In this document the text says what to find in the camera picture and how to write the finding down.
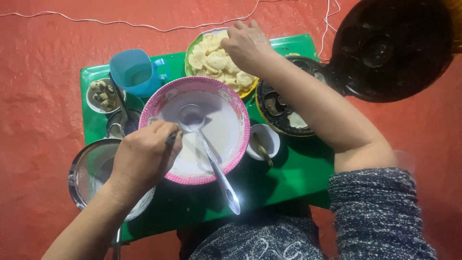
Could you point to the person's left hand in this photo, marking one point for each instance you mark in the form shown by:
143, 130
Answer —
140, 159

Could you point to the person's right hand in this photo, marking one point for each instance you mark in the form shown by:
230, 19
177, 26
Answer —
249, 45

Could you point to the person's left fingers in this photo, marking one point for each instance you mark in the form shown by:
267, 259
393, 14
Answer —
169, 128

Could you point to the small metal cup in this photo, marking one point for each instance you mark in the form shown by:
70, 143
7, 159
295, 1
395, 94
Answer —
117, 121

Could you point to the white batter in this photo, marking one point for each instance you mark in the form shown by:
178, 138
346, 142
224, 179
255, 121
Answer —
223, 122

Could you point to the long dark utensil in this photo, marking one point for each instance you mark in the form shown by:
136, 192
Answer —
121, 101

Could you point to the metal ladle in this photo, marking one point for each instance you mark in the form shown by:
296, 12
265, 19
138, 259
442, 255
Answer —
216, 169

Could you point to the blue plastic jug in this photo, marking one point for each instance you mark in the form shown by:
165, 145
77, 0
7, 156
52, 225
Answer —
133, 74

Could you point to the speckled quail egg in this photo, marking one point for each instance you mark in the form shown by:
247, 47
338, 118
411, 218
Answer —
110, 89
100, 96
97, 86
107, 105

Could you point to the pink dotted bowl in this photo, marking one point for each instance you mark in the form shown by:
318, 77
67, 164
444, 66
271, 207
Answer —
238, 119

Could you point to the pile of round pale cakes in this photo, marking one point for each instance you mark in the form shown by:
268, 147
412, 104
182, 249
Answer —
213, 61

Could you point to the white bowl with eggs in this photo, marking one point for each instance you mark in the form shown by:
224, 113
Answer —
92, 104

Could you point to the green and yellow plate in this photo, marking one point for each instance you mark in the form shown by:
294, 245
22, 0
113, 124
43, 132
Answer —
191, 47

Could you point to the metal mesh sieve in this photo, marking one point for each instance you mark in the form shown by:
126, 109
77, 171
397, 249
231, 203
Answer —
90, 169

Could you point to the small white bowl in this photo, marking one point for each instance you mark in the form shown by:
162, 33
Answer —
270, 139

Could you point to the green plastic table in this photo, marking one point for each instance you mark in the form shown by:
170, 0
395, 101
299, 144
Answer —
288, 173

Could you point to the half-cooked white cake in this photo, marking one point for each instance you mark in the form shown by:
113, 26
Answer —
319, 76
297, 121

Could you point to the grey knitted sweater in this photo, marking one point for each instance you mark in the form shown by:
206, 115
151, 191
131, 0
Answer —
379, 216

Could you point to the black round cake maker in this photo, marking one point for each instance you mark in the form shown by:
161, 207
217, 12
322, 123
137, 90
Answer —
389, 50

